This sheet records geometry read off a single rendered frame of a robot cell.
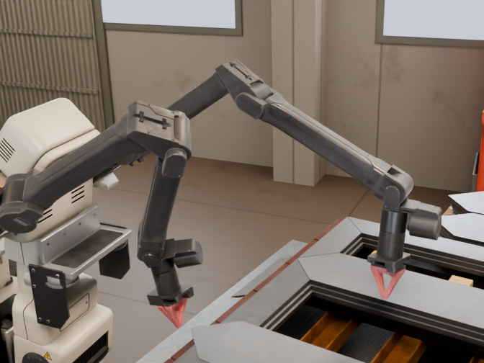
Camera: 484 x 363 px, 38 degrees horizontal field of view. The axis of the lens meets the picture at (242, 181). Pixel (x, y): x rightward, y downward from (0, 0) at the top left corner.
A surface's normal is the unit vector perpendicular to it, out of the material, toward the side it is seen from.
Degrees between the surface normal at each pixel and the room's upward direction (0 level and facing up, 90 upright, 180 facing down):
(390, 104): 90
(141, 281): 0
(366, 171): 80
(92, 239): 0
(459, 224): 0
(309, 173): 90
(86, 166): 119
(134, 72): 90
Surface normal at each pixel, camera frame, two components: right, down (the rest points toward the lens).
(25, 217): 0.06, 0.80
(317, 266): -0.03, -0.93
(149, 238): 0.06, 0.65
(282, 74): -0.42, 0.34
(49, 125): 0.59, -0.60
